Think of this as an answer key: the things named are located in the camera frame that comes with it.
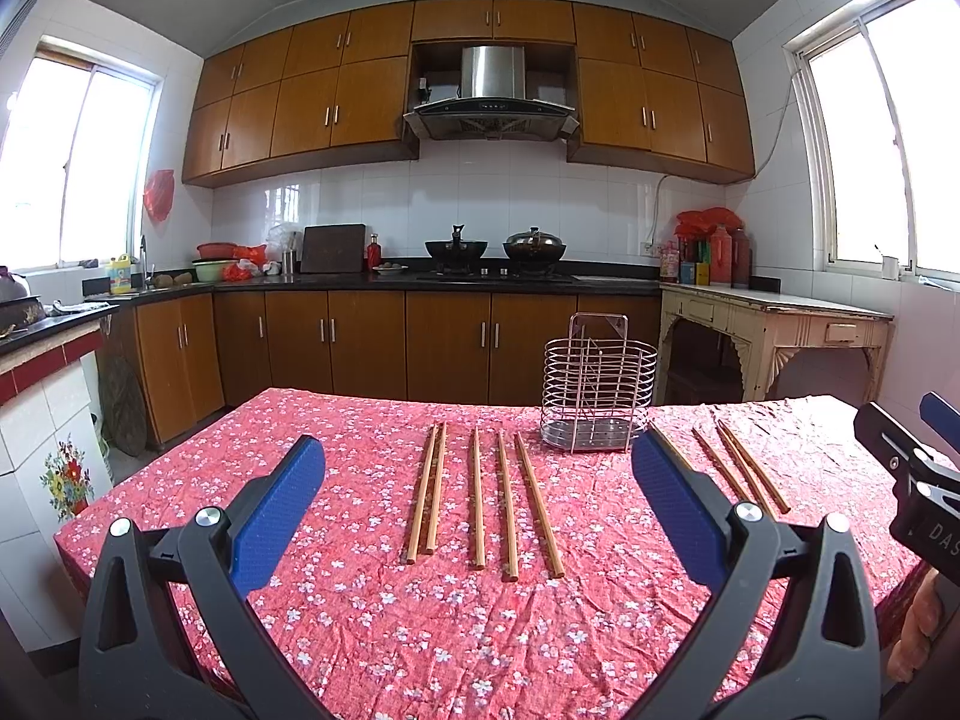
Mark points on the large orange oil bottle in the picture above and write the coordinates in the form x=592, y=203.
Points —
x=721, y=253

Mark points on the left window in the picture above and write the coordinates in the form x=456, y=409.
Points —
x=74, y=154

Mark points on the upper wooden wall cabinets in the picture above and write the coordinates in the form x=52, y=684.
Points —
x=613, y=87

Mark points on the dark sauce bottle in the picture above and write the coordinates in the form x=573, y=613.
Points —
x=741, y=259

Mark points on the window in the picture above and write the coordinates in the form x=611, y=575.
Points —
x=878, y=94
x=74, y=154

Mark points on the metal wire utensil holder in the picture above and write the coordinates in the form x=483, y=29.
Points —
x=598, y=381

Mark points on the dark wooden cutting board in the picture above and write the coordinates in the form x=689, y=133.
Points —
x=331, y=249

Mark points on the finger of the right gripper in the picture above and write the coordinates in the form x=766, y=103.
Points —
x=942, y=418

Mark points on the black wok with handle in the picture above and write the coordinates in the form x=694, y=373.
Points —
x=456, y=255

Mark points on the old cream side table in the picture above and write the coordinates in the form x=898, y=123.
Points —
x=768, y=330

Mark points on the black lidded pot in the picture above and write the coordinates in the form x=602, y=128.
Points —
x=534, y=250

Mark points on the right window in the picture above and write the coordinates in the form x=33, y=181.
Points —
x=878, y=94

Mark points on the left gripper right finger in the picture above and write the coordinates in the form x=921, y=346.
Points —
x=822, y=658

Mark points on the person's right hand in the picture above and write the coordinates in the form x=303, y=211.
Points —
x=911, y=651

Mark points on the red plastic bag on wall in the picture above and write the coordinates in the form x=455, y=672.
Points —
x=158, y=195

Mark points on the yellow detergent bottle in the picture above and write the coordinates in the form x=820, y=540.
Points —
x=119, y=271

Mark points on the steel range hood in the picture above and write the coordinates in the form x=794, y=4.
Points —
x=486, y=91

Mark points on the red floral tablecloth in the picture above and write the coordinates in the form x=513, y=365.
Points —
x=375, y=637

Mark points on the green bowl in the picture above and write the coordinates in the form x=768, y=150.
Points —
x=210, y=271

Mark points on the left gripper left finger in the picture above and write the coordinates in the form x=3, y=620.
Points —
x=136, y=660

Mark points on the wooden chopstick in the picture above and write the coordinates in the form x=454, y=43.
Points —
x=413, y=543
x=476, y=496
x=554, y=558
x=670, y=449
x=719, y=464
x=760, y=495
x=431, y=543
x=756, y=468
x=511, y=566

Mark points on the red bottle on counter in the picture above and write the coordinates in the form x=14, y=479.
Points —
x=374, y=253

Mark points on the red basin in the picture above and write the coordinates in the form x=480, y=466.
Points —
x=215, y=251

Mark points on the black gas stove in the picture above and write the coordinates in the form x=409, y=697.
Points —
x=496, y=276

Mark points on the lower wooden kitchen cabinets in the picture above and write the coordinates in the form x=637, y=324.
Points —
x=168, y=365

